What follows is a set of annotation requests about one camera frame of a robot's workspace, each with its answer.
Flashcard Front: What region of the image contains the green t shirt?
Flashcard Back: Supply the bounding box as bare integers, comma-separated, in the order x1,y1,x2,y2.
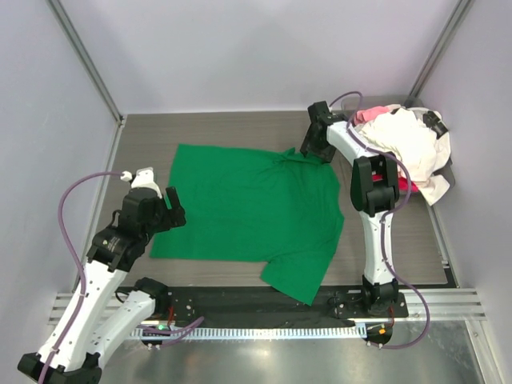
150,144,344,305

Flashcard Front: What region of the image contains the white t shirt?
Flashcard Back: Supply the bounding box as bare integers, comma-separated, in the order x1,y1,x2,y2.
354,104,454,206

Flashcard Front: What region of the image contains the right aluminium corner post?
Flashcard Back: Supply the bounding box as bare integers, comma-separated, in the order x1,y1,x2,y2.
405,0,474,107

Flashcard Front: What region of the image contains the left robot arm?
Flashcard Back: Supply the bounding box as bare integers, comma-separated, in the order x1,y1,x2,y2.
18,186,186,383

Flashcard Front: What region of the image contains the white slotted cable duct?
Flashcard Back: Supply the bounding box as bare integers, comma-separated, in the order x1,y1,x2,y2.
131,324,368,342

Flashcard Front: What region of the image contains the pink t shirt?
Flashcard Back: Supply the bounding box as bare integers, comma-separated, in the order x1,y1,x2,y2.
353,104,401,125

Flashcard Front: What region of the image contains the left aluminium corner post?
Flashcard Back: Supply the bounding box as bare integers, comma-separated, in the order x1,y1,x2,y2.
46,0,123,126

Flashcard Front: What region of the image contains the aluminium rail frame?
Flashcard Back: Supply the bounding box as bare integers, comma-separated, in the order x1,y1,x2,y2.
47,286,488,324

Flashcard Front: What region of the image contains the aluminium corner post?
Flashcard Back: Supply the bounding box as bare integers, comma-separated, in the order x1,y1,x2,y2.
46,0,123,126
405,0,474,107

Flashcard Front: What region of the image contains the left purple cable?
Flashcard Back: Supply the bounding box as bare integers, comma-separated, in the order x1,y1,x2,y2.
38,170,206,381

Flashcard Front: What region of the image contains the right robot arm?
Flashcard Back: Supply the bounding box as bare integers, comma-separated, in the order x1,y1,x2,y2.
300,101,399,317

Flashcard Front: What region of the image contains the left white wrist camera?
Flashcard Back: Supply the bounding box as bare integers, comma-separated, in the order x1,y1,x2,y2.
130,167,162,198

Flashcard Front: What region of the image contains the red t shirt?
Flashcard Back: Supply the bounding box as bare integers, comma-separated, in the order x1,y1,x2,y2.
372,173,419,194

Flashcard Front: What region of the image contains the clear plastic bin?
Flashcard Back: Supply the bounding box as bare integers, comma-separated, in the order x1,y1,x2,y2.
339,94,462,201

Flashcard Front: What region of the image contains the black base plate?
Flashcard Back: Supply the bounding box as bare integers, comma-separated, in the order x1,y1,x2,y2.
150,286,409,329

